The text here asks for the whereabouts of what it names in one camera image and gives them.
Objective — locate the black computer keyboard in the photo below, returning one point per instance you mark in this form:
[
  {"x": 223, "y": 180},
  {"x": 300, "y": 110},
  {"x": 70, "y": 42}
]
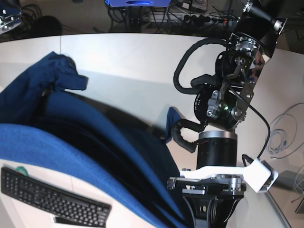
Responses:
[{"x": 64, "y": 204}]

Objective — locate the blue long-sleeve t-shirt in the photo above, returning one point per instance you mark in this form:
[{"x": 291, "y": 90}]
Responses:
[{"x": 43, "y": 124}]

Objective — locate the blue box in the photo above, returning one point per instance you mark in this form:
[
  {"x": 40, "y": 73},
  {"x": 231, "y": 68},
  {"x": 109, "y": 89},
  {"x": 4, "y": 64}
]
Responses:
[{"x": 138, "y": 3}]

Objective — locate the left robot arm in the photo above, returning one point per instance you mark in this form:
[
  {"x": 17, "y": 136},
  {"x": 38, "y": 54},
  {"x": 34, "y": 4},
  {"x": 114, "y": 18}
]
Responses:
[{"x": 223, "y": 99}]

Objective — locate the green tape roll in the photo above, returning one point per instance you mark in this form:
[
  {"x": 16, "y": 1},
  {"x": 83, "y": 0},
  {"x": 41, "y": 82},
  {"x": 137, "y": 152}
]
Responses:
[{"x": 21, "y": 170}]

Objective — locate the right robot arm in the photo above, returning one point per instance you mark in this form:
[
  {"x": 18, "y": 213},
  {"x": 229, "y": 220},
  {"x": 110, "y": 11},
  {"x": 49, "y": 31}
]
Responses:
[{"x": 10, "y": 15}]

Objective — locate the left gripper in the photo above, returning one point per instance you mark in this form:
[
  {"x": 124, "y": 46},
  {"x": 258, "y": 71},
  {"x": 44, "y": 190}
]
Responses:
[{"x": 217, "y": 174}]

